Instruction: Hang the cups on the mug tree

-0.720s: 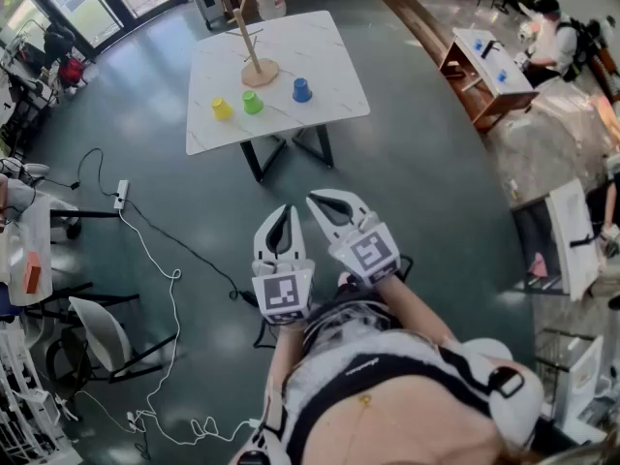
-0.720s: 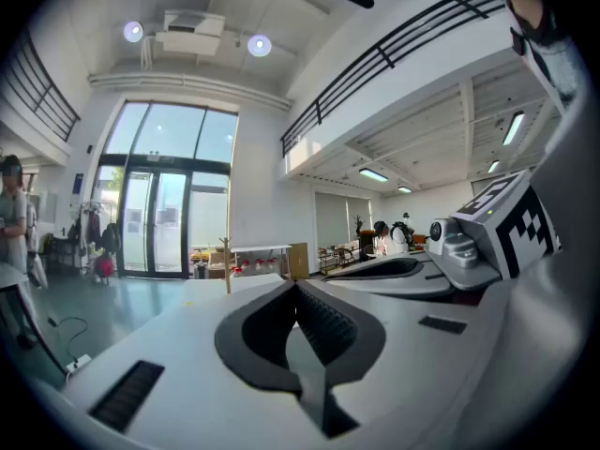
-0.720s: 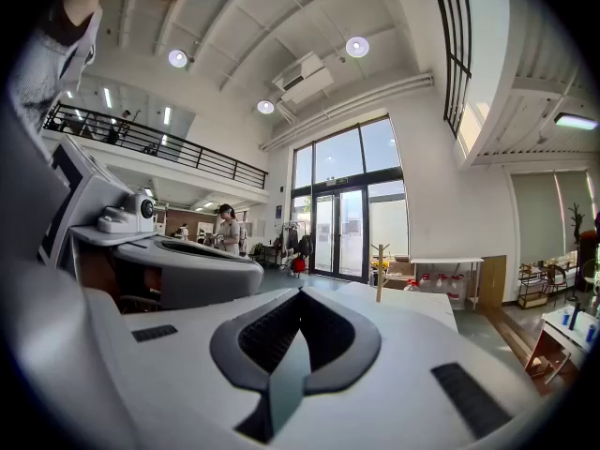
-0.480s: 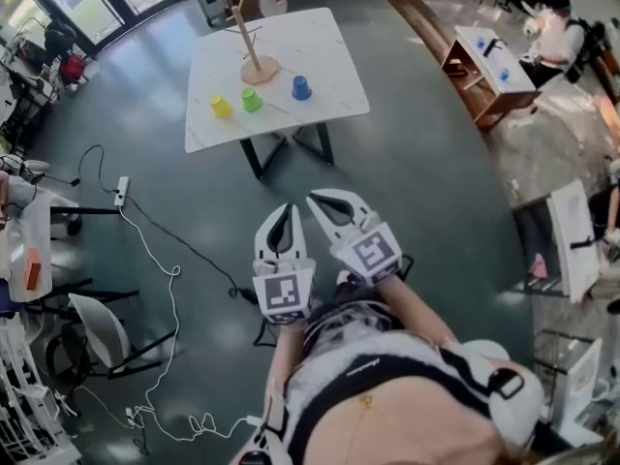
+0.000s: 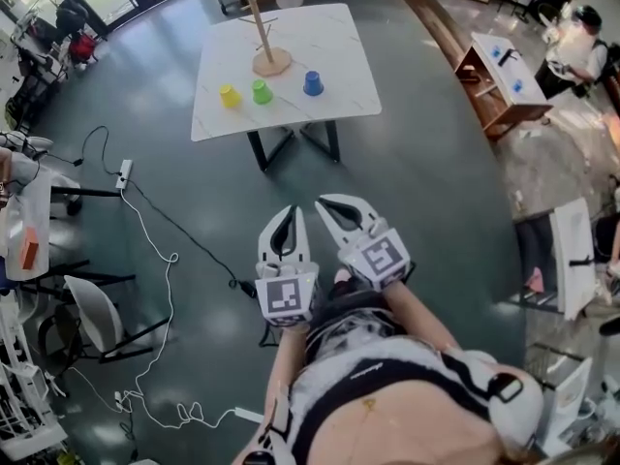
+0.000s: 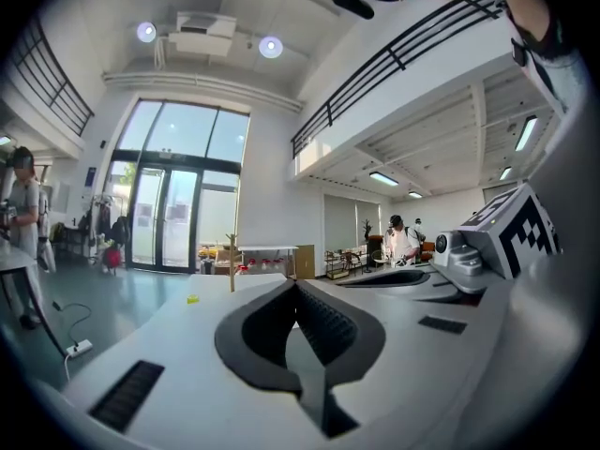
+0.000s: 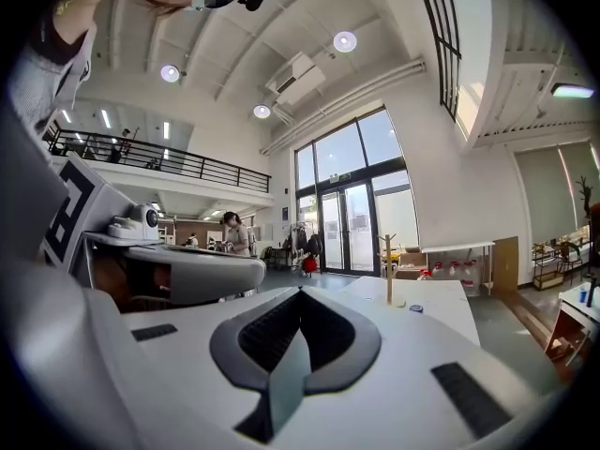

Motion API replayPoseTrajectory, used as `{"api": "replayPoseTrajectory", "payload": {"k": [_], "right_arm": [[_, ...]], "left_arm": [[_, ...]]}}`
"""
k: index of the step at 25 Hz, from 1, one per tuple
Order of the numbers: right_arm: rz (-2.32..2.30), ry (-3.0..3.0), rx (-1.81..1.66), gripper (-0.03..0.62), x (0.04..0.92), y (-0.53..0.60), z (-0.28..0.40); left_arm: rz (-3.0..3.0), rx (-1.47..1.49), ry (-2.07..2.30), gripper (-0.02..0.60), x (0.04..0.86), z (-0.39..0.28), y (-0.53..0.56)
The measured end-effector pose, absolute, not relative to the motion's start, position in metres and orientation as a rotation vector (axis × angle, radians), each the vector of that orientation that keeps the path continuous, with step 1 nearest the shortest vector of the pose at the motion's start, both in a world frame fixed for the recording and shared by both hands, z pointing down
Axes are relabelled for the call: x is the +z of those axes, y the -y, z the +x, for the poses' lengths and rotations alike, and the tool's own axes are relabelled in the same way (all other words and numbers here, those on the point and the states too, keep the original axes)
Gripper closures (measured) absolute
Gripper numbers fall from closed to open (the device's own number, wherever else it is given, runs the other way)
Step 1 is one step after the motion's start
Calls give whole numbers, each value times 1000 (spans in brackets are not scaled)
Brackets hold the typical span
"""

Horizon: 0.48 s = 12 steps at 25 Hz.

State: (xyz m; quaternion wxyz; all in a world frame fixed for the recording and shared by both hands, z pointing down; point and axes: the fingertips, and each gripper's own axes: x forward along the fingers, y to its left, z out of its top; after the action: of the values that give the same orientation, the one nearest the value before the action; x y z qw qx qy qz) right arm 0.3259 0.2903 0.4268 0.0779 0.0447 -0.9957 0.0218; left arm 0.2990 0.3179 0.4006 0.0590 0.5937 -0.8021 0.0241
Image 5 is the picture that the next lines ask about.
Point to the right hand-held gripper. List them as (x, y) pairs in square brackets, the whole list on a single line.
[(378, 259)]

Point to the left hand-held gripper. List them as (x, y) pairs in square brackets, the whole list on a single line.
[(286, 298)]

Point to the blue plastic cup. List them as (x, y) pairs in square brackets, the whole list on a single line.
[(314, 84)]

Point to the green plastic cup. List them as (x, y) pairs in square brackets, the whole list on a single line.
[(261, 92)]

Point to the yellow plastic cup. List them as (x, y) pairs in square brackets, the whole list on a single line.
[(230, 97)]

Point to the wooden cup tree stand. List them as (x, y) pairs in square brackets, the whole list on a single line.
[(271, 63)]

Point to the person's left forearm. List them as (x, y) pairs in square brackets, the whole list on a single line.
[(283, 356)]

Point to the person's right forearm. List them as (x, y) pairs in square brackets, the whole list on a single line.
[(416, 313)]

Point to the small blue plastic part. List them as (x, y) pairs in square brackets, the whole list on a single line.
[(495, 52), (517, 85)]

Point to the white power strip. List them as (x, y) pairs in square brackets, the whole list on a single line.
[(124, 173)]

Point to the person's body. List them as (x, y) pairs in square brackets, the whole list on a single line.
[(387, 405)]

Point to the white chair black legs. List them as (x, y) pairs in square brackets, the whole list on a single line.
[(97, 313)]

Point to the orange box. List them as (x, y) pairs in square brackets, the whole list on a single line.
[(30, 250)]

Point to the white table with clutter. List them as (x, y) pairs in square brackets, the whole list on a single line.
[(24, 211)]

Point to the red bag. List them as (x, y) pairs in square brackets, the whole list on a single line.
[(83, 47)]

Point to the black table leg frame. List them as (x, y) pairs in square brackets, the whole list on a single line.
[(333, 143), (261, 158)]

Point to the white side table wooden frame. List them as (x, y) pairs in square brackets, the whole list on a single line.
[(508, 80)]

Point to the white table black frame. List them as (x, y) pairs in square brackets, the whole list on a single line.
[(574, 259)]

